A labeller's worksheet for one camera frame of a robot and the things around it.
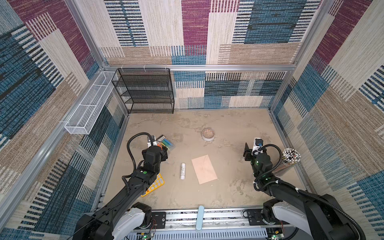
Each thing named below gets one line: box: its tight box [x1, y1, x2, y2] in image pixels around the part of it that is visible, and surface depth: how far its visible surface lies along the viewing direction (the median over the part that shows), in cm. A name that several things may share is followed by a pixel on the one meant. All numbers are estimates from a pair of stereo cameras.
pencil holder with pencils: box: [273, 147, 301, 174], surface depth 77 cm
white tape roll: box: [201, 127, 215, 142], surface depth 107 cm
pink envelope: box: [191, 154, 218, 185], surface depth 91 cm
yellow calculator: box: [141, 173, 165, 197], surface depth 86 cm
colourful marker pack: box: [156, 134, 176, 153], surface depth 103 cm
